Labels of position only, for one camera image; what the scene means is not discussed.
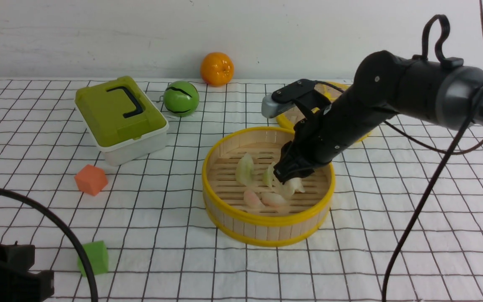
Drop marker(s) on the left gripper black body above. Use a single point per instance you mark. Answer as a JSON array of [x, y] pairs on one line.
[[17, 283]]

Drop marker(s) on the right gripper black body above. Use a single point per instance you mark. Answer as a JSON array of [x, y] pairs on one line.
[[315, 144]]

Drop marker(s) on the pale pink dumpling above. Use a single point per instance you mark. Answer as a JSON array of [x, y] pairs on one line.
[[273, 200]]

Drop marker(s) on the pale green dumpling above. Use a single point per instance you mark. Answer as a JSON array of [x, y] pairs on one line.
[[244, 172]]

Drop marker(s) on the white plain dumpling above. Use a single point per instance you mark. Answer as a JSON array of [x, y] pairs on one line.
[[289, 188]]

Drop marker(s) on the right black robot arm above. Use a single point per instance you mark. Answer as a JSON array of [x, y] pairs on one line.
[[384, 86]]

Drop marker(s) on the woven steamer lid yellow rim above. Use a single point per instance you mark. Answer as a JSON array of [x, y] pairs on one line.
[[343, 105]]

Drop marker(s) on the bamboo steamer tray yellow rim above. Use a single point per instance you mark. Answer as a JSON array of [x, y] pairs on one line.
[[269, 226]]

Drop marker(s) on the green foam cube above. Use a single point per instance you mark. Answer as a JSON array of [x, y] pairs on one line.
[[98, 256]]

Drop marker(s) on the toy orange fruit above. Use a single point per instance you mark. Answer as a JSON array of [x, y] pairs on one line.
[[217, 69]]

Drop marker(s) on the orange foam cube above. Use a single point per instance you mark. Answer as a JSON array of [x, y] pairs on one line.
[[91, 180]]

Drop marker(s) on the green toy ball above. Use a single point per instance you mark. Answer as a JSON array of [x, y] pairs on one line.
[[181, 98]]

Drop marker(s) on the green lid white box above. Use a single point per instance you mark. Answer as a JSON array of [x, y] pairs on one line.
[[124, 123]]

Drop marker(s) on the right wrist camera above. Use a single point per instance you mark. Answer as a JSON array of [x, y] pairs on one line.
[[301, 93]]

